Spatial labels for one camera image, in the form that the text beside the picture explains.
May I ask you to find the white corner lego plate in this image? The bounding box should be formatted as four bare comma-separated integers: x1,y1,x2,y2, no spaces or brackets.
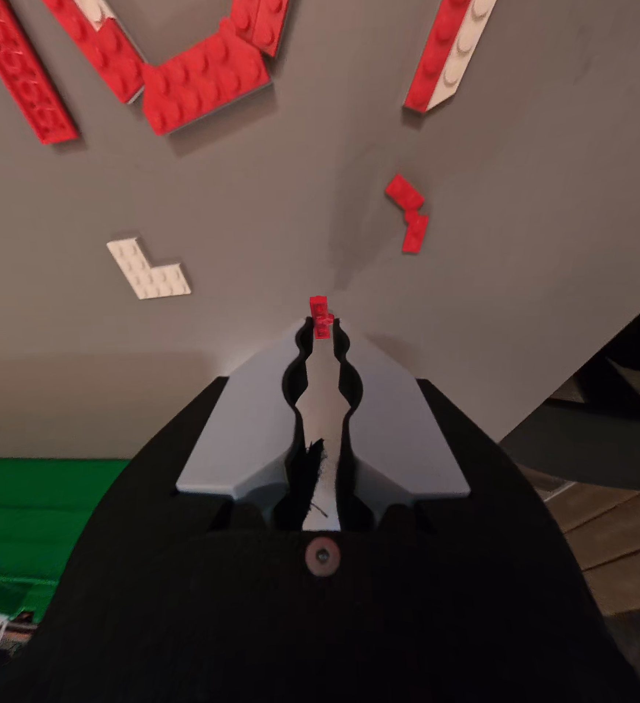
106,237,192,301

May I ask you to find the long red lego plate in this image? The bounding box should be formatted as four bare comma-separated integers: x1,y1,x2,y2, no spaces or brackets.
0,0,80,146

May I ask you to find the dark table frame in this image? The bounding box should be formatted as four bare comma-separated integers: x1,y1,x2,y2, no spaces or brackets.
496,299,640,495

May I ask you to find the red lego hinge pair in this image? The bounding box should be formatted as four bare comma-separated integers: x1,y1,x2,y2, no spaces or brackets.
384,174,430,255

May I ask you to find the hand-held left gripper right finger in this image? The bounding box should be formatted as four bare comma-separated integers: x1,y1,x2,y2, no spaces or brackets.
331,317,471,522

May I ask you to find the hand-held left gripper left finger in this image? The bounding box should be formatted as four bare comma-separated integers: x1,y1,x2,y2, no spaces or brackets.
176,317,314,520

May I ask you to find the red and white lego strip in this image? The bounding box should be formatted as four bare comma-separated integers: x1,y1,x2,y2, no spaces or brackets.
402,0,499,115

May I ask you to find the small red lego hinge piece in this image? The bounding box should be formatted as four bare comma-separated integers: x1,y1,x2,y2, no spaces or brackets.
309,295,335,340

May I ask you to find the green plastic bin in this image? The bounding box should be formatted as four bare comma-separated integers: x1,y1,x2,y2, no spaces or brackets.
0,457,131,624

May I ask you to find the red and white lego frame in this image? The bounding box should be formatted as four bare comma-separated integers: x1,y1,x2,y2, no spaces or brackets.
42,0,290,137

